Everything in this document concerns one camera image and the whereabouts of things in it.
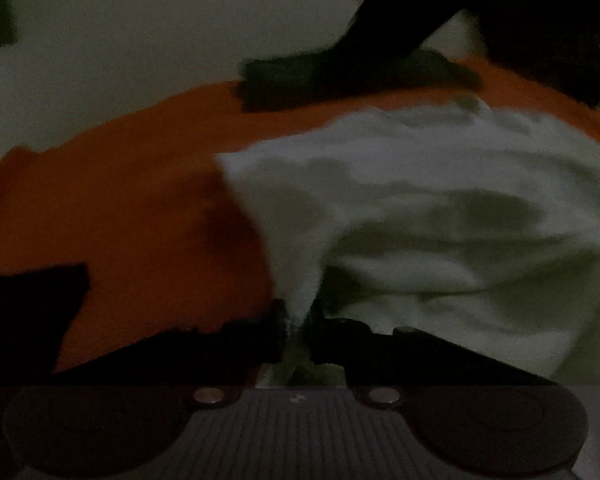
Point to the black cloth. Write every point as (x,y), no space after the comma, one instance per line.
(20,320)

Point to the dark object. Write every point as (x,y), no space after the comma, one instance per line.
(530,20)

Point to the dark folded cloth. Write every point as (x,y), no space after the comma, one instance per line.
(300,80)

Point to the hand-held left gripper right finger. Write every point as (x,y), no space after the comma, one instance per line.
(316,332)

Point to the white garment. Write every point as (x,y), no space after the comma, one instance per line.
(430,240)

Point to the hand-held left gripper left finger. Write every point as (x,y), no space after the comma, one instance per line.
(279,330)

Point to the orange bed sheet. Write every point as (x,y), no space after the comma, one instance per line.
(130,220)

